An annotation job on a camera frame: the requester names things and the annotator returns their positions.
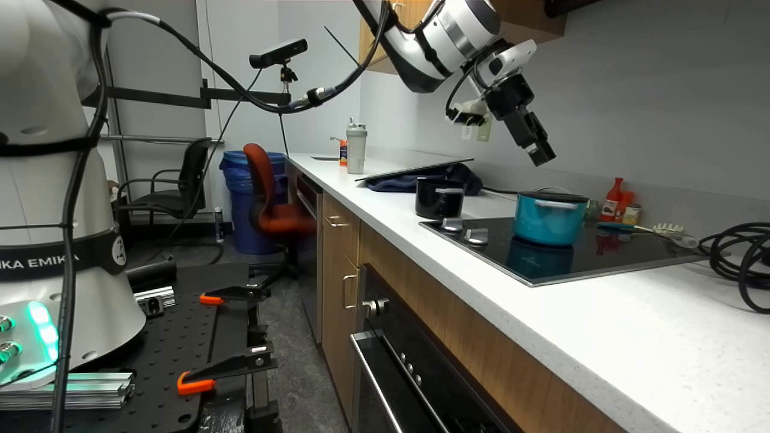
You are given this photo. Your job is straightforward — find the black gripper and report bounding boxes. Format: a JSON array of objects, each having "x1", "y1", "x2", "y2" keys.
[{"x1": 484, "y1": 75, "x2": 555, "y2": 167}]

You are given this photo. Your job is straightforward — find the dark pot lid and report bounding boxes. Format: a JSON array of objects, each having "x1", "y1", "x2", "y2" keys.
[{"x1": 518, "y1": 191, "x2": 588, "y2": 202}]

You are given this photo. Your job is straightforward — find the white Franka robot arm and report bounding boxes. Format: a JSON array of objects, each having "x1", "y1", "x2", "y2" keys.
[{"x1": 0, "y1": 0, "x2": 553, "y2": 393}]

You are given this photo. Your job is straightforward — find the blue pot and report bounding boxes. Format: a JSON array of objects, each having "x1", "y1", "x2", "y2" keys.
[{"x1": 513, "y1": 196, "x2": 588, "y2": 245}]

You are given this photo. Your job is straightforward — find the dark blue cloth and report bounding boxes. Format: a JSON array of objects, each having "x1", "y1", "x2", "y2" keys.
[{"x1": 364, "y1": 165, "x2": 484, "y2": 196}]

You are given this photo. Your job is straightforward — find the red plastic bottle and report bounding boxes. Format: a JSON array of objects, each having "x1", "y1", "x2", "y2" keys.
[{"x1": 600, "y1": 178, "x2": 626, "y2": 221}]

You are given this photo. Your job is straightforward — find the black mug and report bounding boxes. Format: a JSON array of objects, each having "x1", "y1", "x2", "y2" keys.
[{"x1": 417, "y1": 178, "x2": 465, "y2": 219}]

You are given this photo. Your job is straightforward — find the black induction cooktop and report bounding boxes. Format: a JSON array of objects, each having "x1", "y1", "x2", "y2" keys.
[{"x1": 423, "y1": 216, "x2": 697, "y2": 287}]

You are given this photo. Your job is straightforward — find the wooden upper cabinet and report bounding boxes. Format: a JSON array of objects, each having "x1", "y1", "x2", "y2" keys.
[{"x1": 357, "y1": 0, "x2": 565, "y2": 75}]

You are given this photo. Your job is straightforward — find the wooden cabinet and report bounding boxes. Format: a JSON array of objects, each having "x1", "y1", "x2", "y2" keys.
[
  {"x1": 357, "y1": 0, "x2": 565, "y2": 75},
  {"x1": 317, "y1": 192, "x2": 620, "y2": 433}
]

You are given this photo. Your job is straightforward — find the silver tumbler bottle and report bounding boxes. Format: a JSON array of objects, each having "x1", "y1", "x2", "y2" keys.
[{"x1": 347, "y1": 124, "x2": 367, "y2": 176}]

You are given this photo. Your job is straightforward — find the small orange bottle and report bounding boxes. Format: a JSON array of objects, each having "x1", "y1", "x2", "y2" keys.
[{"x1": 336, "y1": 138, "x2": 348, "y2": 167}]

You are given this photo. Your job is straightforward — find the wooden lower cabinet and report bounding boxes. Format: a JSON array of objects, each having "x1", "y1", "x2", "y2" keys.
[{"x1": 317, "y1": 192, "x2": 620, "y2": 433}]

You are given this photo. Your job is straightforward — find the orange office chair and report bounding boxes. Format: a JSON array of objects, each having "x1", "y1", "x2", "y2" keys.
[{"x1": 243, "y1": 145, "x2": 316, "y2": 275}]

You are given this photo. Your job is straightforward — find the black built-in oven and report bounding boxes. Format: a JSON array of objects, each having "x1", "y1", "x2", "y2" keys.
[{"x1": 348, "y1": 266, "x2": 519, "y2": 433}]

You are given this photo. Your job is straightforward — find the blue trash bin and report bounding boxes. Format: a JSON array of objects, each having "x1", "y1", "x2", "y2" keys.
[{"x1": 219, "y1": 151, "x2": 277, "y2": 256}]

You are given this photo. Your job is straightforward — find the black office chair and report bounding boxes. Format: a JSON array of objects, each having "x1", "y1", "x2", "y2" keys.
[{"x1": 113, "y1": 138, "x2": 215, "y2": 232}]

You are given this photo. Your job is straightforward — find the black coiled cable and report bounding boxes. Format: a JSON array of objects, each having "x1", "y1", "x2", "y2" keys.
[{"x1": 696, "y1": 221, "x2": 770, "y2": 315}]

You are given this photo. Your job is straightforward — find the black camera on stand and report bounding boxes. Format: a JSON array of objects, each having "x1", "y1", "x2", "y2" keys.
[{"x1": 248, "y1": 40, "x2": 307, "y2": 70}]

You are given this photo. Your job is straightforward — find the orange handled clamp rear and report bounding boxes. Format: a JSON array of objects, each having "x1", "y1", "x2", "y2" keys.
[{"x1": 198, "y1": 285, "x2": 272, "y2": 308}]

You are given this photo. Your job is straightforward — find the orange handled clamp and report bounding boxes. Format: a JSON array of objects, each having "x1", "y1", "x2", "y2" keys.
[
  {"x1": 176, "y1": 346, "x2": 277, "y2": 397},
  {"x1": 198, "y1": 285, "x2": 272, "y2": 308}
]

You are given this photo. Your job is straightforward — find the orange handled clamp front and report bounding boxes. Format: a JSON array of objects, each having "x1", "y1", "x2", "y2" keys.
[{"x1": 176, "y1": 346, "x2": 277, "y2": 397}]

